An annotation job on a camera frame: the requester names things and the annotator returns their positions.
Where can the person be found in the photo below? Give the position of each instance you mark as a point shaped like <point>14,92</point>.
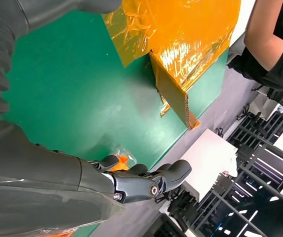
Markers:
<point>279,68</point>

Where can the orange taped cardboard box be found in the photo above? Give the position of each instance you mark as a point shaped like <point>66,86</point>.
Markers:
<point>180,29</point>

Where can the orange clear plastic scrap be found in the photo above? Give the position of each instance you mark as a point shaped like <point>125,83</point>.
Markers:
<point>122,161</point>

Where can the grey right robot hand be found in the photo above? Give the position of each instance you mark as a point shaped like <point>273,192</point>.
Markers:
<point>32,183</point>

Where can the white panel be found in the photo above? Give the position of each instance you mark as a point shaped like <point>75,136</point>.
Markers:
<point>207,163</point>

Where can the white board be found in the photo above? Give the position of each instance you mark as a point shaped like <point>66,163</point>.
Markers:
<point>242,16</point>

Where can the black metal grid frame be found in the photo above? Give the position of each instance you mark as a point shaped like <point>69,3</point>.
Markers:
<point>254,196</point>

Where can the green table mat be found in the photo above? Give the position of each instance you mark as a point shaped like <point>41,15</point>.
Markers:
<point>81,91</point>

